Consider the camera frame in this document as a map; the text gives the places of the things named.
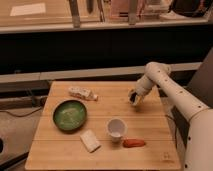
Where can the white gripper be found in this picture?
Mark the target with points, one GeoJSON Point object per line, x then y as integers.
{"type": "Point", "coordinates": [143, 86]}

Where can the black eraser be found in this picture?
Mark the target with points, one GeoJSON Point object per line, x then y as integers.
{"type": "Point", "coordinates": [133, 96]}

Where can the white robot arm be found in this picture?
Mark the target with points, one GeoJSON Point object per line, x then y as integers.
{"type": "Point", "coordinates": [199, 150]}

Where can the white sponge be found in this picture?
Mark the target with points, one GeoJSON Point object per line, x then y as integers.
{"type": "Point", "coordinates": [90, 141]}

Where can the white cup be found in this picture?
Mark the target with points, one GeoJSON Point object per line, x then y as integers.
{"type": "Point", "coordinates": [116, 129]}

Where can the orange sausage toy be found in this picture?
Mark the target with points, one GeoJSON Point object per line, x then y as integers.
{"type": "Point", "coordinates": [130, 143]}

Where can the green bowl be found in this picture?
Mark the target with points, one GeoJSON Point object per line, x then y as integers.
{"type": "Point", "coordinates": [70, 115]}

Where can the white paper sheet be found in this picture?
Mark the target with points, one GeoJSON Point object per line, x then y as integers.
{"type": "Point", "coordinates": [29, 9]}

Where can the grey metal post right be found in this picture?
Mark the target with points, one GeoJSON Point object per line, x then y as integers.
{"type": "Point", "coordinates": [132, 12]}

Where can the grey metal post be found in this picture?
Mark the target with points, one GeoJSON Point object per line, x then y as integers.
{"type": "Point", "coordinates": [132, 12]}
{"type": "Point", "coordinates": [75, 13]}

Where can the grey metal post left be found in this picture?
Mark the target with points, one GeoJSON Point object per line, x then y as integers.
{"type": "Point", "coordinates": [75, 13]}

